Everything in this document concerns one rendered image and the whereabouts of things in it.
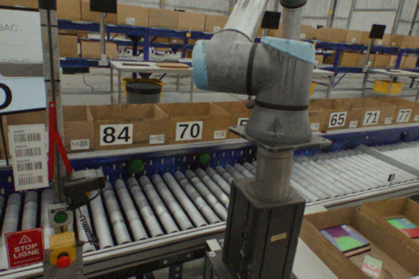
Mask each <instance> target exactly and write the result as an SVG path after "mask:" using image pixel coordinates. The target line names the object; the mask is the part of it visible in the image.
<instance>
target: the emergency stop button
mask: <svg viewBox="0 0 419 279"><path fill-rule="evenodd" d="M70 263H71V259H70V258H69V257H68V256H62V257H61V258H60V259H58V260H57V261H56V266H57V268H60V269H64V268H67V267H69V265H70Z"/></svg>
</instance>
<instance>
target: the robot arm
mask: <svg viewBox="0 0 419 279"><path fill-rule="evenodd" d="M268 2H269V0H238V1H237V3H236V5H235V8H234V9H233V11H232V13H231V14H230V17H229V19H228V21H227V23H226V25H225V27H224V29H221V30H219V31H218V32H216V34H215V35H214V36H213V37H212V38H211V40H204V39H202V40H198V41H197V43H196V44H195V46H194V49H193V52H192V58H191V72H192V77H193V80H194V83H195V85H196V87H197V88H198V89H199V90H205V91H209V92H220V93H232V94H239V95H250V96H256V97H255V98H254V100H251V101H250V102H249V103H247V104H246V108H248V110H249V109H251V108H253V111H252V112H251V114H250V116H249V118H248V121H247V123H246V133H247V134H248V135H249V136H253V137H255V138H258V139H260V140H263V141H268V142H273V143H286V144H296V143H305V142H308V141H310V140H311V135H312V130H311V125H310V121H309V115H308V106H309V97H310V92H311V83H312V74H313V69H314V64H315V47H314V45H313V44H311V43H309V42H302V41H299V38H300V31H301V17H302V11H303V7H304V6H305V5H306V3H307V0H279V4H280V5H281V6H282V37H281V39H280V38H275V37H262V39H261V44H255V43H254V40H255V37H256V34H257V31H258V28H259V27H260V24H261V21H262V18H263V15H264V12H265V10H266V6H267V5H268Z"/></svg>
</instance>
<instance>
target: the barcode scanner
mask: <svg viewBox="0 0 419 279"><path fill-rule="evenodd" d="M61 186H62V189H63V193H64V195H65V196H66V197H69V199H70V201H71V202H72V204H71V205H69V210H70V211H73V210H76V209H77V208H79V207H82V206H84V205H87V204H88V201H87V200H88V196H90V195H91V191H95V190H97V189H104V188H105V186H106V183H105V177H104V173H103V171H102V170H101V169H96V170H95V169H91V170H87V171H84V170H81V171H76V172H72V173H68V174H66V176H64V177H63V178H62V179H61Z"/></svg>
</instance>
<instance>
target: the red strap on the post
mask: <svg viewBox="0 0 419 279"><path fill-rule="evenodd" d="M55 142H56V144H57V147H58V150H59V153H60V154H61V157H62V160H63V162H64V166H65V169H66V171H67V173H72V172H73V170H72V167H71V165H70V161H69V159H68V157H67V154H66V152H65V148H64V145H63V142H62V139H61V137H60V135H59V132H58V130H56V131H55V102H49V162H48V179H54V165H55Z"/></svg>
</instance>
